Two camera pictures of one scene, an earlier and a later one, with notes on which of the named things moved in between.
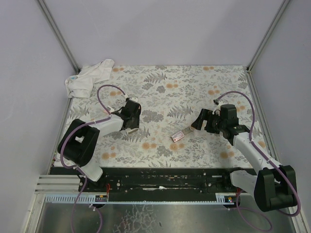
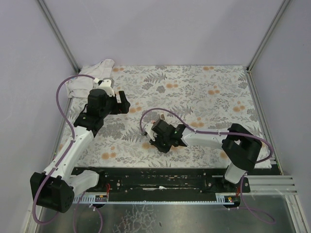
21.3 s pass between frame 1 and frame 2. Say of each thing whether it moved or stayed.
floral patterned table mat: stayed
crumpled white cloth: stayed
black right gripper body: moved
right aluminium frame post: stayed
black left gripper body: moved
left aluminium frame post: stayed
